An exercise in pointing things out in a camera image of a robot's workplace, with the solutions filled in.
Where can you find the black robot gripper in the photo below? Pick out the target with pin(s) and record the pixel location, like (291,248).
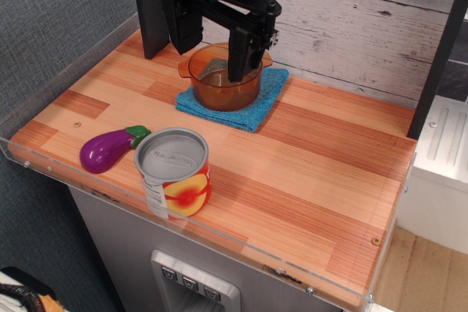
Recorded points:
(251,24)

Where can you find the white toy sink unit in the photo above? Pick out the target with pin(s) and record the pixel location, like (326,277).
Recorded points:
(434,202)

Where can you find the grey toy fridge cabinet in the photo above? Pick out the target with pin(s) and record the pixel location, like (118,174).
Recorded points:
(126,240)

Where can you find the clear acrylic table guard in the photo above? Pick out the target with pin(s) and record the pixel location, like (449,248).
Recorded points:
(308,198)

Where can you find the grey scrubber in pot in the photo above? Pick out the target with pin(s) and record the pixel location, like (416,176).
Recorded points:
(215,65)

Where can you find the black vertical post right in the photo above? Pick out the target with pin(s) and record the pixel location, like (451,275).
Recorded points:
(445,46)

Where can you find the black bag with orange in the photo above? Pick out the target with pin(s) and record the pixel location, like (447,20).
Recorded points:
(23,292)

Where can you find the orange transparent plastic pot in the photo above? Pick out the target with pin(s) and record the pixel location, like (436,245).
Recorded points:
(215,91)

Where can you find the toy tin can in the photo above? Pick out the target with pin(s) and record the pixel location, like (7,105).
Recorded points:
(175,172)

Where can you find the black vertical post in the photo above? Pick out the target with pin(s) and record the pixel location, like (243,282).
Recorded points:
(153,27)
(445,46)

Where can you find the silver dispenser button panel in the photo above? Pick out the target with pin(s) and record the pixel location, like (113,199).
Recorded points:
(184,287)

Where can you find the purple toy eggplant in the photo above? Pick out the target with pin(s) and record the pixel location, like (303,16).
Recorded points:
(100,153)

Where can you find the black vertical post left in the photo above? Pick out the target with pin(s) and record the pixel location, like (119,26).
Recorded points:
(153,27)

